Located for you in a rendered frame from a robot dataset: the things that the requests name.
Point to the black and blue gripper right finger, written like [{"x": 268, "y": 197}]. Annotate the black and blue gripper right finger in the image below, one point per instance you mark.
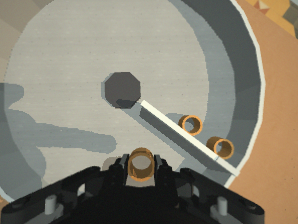
[{"x": 217, "y": 201}]

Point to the bronze bushing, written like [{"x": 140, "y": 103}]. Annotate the bronze bushing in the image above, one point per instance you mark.
[
  {"x": 197, "y": 124},
  {"x": 138, "y": 174},
  {"x": 227, "y": 147}
]

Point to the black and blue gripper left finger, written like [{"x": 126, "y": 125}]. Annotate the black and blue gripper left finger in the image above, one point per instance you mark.
[{"x": 51, "y": 202}]

